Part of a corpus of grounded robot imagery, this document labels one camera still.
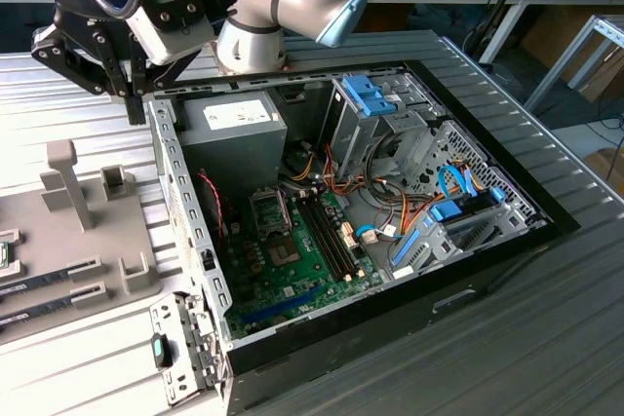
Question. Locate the brown cardboard carton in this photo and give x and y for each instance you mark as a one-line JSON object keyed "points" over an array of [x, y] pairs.
{"points": [[607, 167]]}

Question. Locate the green motherboard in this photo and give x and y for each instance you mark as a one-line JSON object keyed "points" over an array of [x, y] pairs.
{"points": [[322, 272]]}

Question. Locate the silver rear slot bracket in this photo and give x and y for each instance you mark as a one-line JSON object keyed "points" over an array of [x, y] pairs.
{"points": [[166, 313]]}

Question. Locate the black open PC case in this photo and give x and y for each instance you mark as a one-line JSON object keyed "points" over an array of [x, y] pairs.
{"points": [[341, 338]]}

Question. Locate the small blue clip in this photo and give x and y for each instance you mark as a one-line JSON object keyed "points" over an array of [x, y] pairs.
{"points": [[498, 194]]}

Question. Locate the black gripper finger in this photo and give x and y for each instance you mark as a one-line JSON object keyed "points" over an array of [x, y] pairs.
{"points": [[105, 65], [141, 75]]}

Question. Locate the aluminium profile frame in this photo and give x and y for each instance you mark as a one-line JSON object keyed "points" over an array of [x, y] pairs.
{"points": [[560, 65]]}

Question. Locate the brown cardboard sheet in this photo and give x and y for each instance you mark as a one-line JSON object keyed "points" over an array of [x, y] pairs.
{"points": [[604, 75]]}

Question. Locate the black latch teal button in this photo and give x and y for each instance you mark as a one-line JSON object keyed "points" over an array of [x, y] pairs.
{"points": [[161, 350]]}

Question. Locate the blue plastic card latch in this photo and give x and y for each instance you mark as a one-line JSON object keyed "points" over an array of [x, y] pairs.
{"points": [[407, 248]]}

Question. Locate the CPU with silver top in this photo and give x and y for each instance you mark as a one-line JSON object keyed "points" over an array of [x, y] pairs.
{"points": [[3, 256]]}

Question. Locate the grey parts rack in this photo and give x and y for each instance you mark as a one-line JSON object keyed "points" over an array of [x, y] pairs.
{"points": [[73, 240]]}

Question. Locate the CPU socket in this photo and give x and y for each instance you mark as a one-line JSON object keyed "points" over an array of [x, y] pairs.
{"points": [[284, 253]]}

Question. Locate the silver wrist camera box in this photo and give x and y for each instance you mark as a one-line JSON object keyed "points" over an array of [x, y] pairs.
{"points": [[161, 48]]}

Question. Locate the grey power supply unit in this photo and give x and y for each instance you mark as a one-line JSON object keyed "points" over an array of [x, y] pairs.
{"points": [[229, 153]]}

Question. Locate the dark RAM stick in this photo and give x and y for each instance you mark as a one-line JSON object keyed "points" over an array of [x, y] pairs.
{"points": [[39, 310], [39, 281]]}

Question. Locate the grey metal drive cage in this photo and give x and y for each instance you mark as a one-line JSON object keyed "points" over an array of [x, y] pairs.
{"points": [[412, 143]]}

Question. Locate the blue expansion slot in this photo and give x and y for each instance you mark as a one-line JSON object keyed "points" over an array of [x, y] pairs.
{"points": [[283, 306]]}

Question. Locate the grey metal disk bay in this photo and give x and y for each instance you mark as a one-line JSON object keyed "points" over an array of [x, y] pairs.
{"points": [[441, 253]]}

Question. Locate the black RAM slot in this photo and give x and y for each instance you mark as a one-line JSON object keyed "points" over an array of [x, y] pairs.
{"points": [[335, 239], [323, 240]]}

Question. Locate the large blue disk carrier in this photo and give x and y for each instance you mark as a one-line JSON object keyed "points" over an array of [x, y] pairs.
{"points": [[365, 94]]}

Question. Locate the white paper label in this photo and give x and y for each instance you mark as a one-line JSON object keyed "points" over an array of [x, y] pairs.
{"points": [[403, 274]]}

